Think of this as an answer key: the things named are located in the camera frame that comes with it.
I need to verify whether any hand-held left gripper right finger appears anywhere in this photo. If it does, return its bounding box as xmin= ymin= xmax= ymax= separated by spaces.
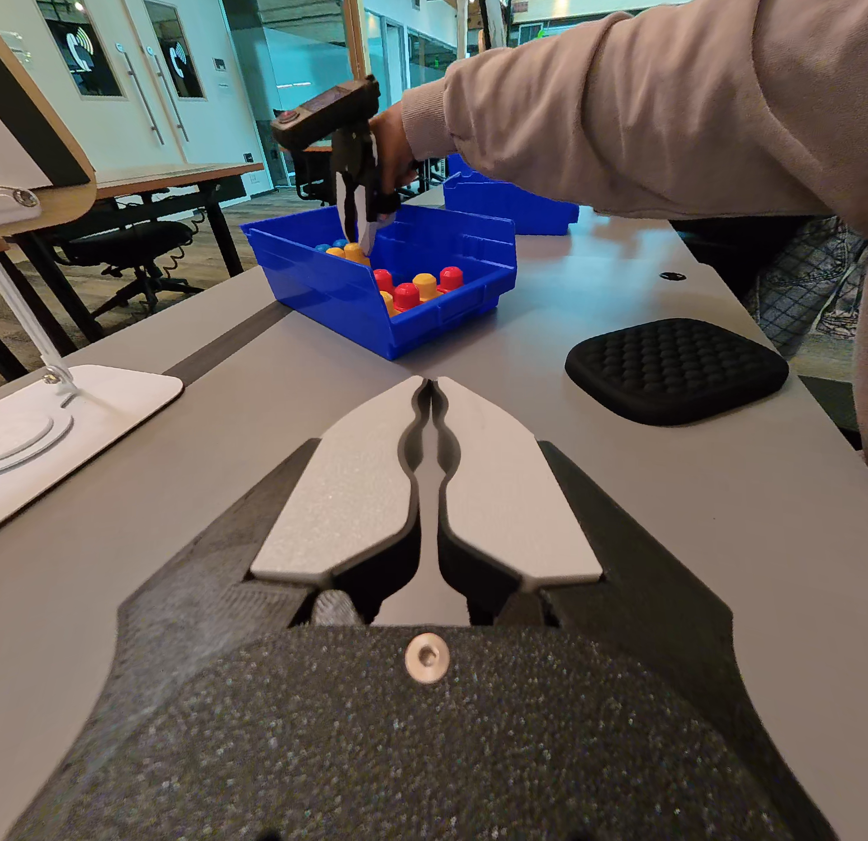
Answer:
xmin=431 ymin=376 xmax=604 ymax=626

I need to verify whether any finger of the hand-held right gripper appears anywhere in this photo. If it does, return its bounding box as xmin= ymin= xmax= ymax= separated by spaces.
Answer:
xmin=356 ymin=196 xmax=396 ymax=256
xmin=334 ymin=170 xmax=359 ymax=245

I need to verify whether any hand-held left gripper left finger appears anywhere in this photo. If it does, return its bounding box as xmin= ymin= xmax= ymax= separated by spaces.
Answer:
xmin=250 ymin=375 xmax=435 ymax=625

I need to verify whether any pile of toy bricks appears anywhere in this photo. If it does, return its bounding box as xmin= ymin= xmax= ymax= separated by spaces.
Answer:
xmin=313 ymin=238 xmax=465 ymax=316

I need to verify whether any blue plastic bin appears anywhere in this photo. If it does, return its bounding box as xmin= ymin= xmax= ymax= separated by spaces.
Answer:
xmin=442 ymin=153 xmax=580 ymax=236
xmin=241 ymin=204 xmax=518 ymax=362

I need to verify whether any person's right hand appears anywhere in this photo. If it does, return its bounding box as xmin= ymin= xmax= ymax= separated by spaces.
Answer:
xmin=369 ymin=102 xmax=420 ymax=194

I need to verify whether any black office chair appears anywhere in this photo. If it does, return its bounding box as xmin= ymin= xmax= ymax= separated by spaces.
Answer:
xmin=295 ymin=151 xmax=336 ymax=206
xmin=51 ymin=200 xmax=204 ymax=320

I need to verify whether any wooden top desk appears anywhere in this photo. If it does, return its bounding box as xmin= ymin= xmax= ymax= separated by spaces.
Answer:
xmin=95 ymin=162 xmax=265 ymax=279

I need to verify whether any standing banner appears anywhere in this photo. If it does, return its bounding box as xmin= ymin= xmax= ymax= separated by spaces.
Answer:
xmin=475 ymin=0 xmax=509 ymax=49

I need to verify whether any black wrist rest pad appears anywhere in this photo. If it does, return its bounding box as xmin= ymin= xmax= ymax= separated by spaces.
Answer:
xmin=564 ymin=318 xmax=791 ymax=427

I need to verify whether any white document stand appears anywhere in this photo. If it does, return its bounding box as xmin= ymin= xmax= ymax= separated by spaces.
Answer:
xmin=0 ymin=185 xmax=185 ymax=523

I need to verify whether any wooden post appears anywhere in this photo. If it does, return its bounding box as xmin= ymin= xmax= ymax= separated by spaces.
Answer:
xmin=339 ymin=0 xmax=373 ymax=79

